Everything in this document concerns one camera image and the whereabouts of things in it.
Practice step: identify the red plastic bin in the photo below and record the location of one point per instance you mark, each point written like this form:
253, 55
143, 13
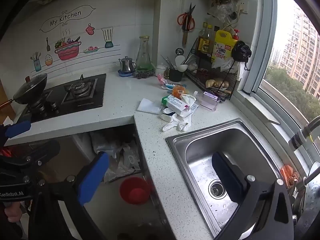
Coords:
135, 191

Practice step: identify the pink plastic packet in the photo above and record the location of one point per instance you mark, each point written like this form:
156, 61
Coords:
162, 80

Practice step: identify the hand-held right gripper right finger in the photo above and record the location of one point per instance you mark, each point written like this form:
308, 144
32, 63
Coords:
227, 177

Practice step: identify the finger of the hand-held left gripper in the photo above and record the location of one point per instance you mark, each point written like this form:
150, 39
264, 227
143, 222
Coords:
46, 150
18, 128

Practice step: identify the glass carafe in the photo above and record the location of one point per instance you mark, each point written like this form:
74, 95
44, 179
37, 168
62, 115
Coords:
144, 57

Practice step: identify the white gloves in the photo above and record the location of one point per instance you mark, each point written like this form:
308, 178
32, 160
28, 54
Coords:
178, 121

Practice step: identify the person's left hand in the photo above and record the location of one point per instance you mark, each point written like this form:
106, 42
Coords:
11, 212

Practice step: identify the orange snack packet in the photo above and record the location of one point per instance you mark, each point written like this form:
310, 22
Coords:
178, 91

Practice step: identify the black plastic bag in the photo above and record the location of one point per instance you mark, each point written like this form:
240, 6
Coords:
241, 51

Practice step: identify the small clear bottle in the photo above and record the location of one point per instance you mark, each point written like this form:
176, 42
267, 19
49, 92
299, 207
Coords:
198, 95

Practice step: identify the dark wok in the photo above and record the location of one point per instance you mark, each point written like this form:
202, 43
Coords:
31, 88

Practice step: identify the dark sauce bottle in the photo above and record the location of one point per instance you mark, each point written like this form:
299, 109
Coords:
210, 45
202, 42

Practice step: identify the white plastic wrapper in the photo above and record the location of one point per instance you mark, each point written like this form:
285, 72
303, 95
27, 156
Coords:
190, 98

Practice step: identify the white folded paper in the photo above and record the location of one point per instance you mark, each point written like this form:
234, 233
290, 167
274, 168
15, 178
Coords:
148, 106

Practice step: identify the steel kettle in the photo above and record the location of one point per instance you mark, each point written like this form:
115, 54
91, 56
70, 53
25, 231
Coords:
127, 65

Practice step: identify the white ladle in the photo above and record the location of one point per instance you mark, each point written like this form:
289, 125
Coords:
181, 63

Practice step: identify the black gas stove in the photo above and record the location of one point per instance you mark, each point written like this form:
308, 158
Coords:
95, 97

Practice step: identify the orange scrubber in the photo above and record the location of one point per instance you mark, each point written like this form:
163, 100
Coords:
288, 175

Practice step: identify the steel sink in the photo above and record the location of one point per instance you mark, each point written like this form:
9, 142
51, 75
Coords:
200, 150

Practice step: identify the blue tray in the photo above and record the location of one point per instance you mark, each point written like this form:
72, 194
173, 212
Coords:
125, 74

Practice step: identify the ginger root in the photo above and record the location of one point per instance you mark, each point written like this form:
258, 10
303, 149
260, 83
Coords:
217, 83

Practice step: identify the large grey plastic sack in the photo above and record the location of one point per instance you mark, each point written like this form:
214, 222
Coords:
106, 142

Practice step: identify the purple knitted mat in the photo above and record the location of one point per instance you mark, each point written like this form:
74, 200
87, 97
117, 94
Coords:
143, 75

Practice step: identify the kitchen wall sticker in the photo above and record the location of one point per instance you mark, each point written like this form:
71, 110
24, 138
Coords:
68, 50

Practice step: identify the crumpled clear plastic bag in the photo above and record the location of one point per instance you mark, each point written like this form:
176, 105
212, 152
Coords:
125, 161

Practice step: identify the yellow detergent jug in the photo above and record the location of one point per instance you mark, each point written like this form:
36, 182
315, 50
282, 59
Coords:
223, 48

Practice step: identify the metal faucet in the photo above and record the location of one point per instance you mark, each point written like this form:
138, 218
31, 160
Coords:
298, 138

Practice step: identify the clear hanging plastic bag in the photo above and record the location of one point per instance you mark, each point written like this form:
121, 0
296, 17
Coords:
223, 10

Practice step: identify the metal strainer spoon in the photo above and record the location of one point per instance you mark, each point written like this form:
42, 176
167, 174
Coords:
179, 51

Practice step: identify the white medicine box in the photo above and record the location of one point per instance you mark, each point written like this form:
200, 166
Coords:
177, 103

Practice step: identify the green white small box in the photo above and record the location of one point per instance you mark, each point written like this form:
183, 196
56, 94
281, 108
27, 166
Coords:
165, 101

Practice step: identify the white wall socket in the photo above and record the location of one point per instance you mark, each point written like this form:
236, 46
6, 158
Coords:
243, 7

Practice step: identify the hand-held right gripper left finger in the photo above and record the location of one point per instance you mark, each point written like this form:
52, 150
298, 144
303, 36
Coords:
93, 177

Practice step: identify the apartment buildings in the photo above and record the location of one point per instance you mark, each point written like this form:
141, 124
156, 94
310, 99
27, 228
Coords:
300, 45

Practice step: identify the dark mug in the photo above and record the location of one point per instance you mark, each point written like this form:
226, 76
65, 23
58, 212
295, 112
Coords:
175, 75

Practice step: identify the window frame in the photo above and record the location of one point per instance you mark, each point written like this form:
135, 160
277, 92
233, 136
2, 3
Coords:
265, 42

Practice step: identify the purple transparent box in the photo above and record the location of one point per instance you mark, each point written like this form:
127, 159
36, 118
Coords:
210, 101

